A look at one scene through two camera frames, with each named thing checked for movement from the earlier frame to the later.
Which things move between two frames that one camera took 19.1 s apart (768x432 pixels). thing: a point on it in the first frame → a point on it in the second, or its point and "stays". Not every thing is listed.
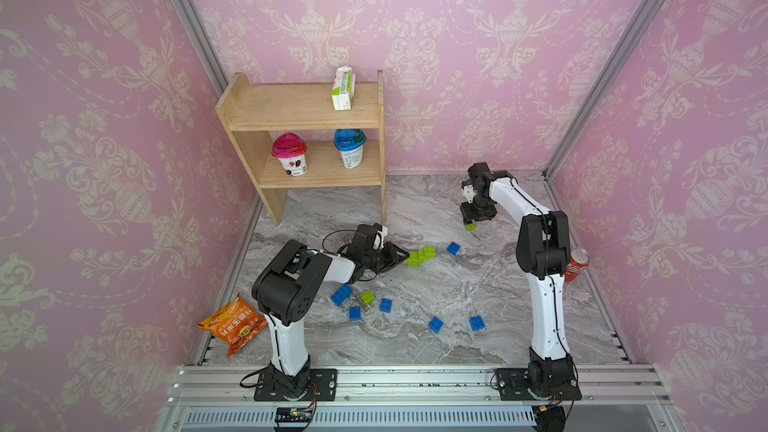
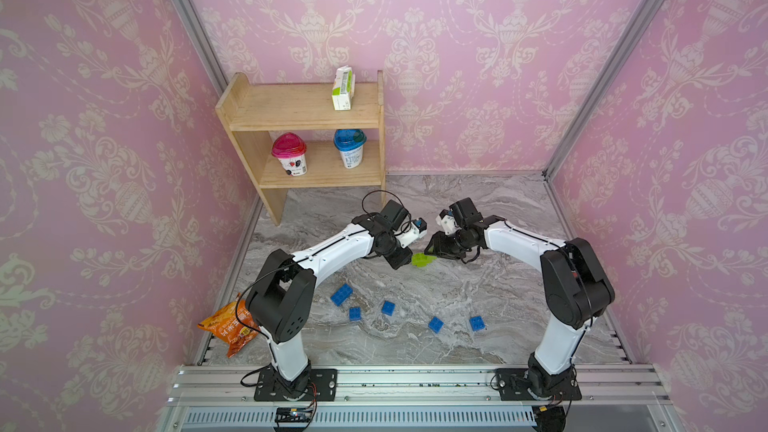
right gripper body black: [478, 209] → [451, 246]
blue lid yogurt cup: [350, 141] stays
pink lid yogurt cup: [291, 150] stays
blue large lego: [341, 294] stays
